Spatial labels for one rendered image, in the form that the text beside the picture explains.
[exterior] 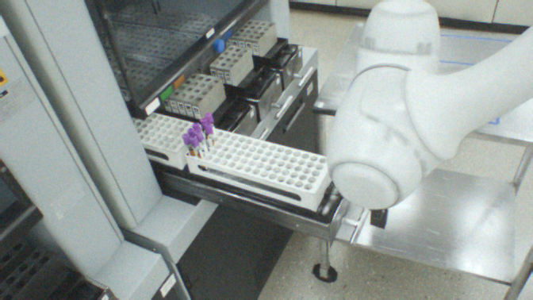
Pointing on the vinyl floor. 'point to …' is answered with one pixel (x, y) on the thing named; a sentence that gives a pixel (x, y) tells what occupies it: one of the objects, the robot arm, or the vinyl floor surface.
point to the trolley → (442, 183)
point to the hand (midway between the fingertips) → (379, 213)
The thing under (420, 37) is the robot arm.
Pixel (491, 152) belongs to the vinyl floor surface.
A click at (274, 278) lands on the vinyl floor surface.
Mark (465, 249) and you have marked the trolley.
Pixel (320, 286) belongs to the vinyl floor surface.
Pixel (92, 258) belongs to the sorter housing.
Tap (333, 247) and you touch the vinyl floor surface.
